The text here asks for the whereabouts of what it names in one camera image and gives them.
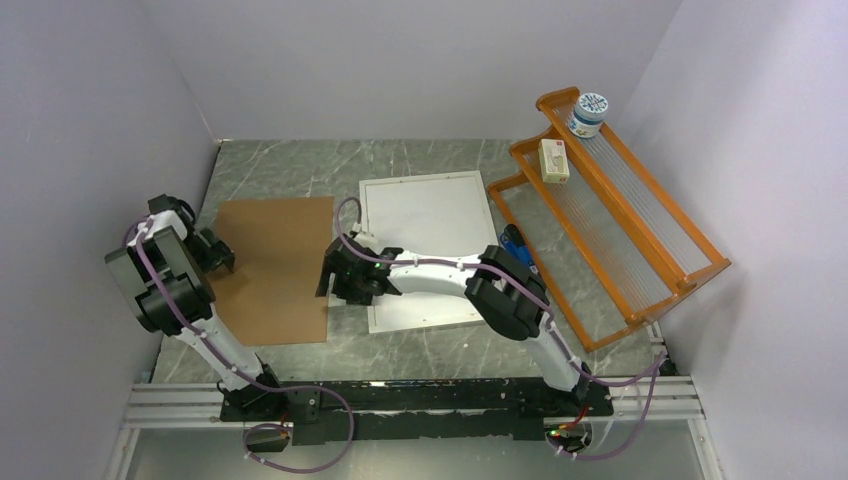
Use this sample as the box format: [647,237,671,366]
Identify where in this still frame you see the blue white round jar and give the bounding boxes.
[567,93,609,139]

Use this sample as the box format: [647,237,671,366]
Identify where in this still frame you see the blue stapler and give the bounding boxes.
[499,223,540,275]

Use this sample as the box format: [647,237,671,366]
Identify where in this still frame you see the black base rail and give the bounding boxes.
[216,371,614,446]

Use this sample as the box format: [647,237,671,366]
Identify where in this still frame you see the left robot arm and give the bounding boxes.
[104,194,287,420]

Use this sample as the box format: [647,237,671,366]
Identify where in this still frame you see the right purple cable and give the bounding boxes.
[332,195,669,463]

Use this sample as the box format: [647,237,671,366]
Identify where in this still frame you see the orange wooden shelf rack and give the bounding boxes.
[487,87,731,352]

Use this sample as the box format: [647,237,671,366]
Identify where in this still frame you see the white picture frame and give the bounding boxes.
[358,170,499,335]

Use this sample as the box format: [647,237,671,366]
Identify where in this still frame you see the small cream box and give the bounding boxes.
[538,138,570,184]

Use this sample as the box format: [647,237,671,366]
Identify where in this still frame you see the brown backing board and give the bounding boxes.
[208,197,334,347]

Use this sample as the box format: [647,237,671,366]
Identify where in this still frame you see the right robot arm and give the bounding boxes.
[315,234,589,415]

